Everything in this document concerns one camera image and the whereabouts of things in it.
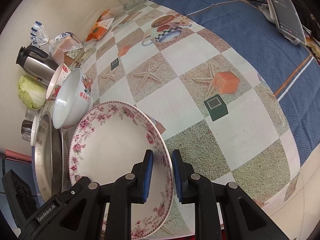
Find dark blue refrigerator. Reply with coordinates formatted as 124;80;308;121
2;161;51;239

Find pink floral plate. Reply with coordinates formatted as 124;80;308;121
69;101;174;239

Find white bowl red characters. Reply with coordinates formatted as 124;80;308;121
52;68;92;129

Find sliced bread in bag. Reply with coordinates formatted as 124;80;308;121
30;21;83;66

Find small white cup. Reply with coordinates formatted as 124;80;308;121
30;114;40;146

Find napa cabbage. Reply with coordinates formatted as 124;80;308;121
17;75;47;109

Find stainless steel thermos jug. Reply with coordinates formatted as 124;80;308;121
16;45;59;85

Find orange snack packet back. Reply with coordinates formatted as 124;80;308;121
97;9;113;22

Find red rimmed strawberry bowl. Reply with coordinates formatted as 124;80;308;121
46;63;71;101

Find pink foam tube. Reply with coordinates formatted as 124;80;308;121
5;149;32;163

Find stainless steel round plate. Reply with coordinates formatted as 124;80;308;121
35;111;71;202

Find orange snack packet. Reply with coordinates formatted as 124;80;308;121
85;18;114;42
97;9;113;22

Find blue quilted tablecloth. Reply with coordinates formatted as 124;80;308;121
150;0;319;163

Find orange snack packet front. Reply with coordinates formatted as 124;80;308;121
85;18;114;42

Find checkered plastic table cover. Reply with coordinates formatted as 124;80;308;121
31;0;301;239

